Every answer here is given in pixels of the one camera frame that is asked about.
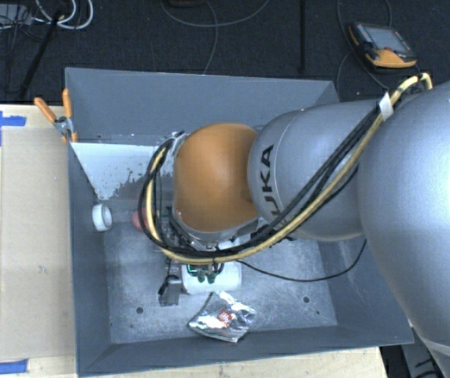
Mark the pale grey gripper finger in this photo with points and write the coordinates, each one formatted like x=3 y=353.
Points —
x=172 y=291

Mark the white cylindrical container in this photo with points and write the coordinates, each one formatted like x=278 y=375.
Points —
x=231 y=278

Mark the grey metal bin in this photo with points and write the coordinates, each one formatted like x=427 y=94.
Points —
x=130 y=282

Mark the crumpled silver foil packet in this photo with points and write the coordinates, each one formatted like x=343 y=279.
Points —
x=225 y=321

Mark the pink round object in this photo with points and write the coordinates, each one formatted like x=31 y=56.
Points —
x=136 y=221

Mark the white tape roll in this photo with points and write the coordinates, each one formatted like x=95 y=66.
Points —
x=100 y=217

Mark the brown cardboard board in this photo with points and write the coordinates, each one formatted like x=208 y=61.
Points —
x=32 y=230

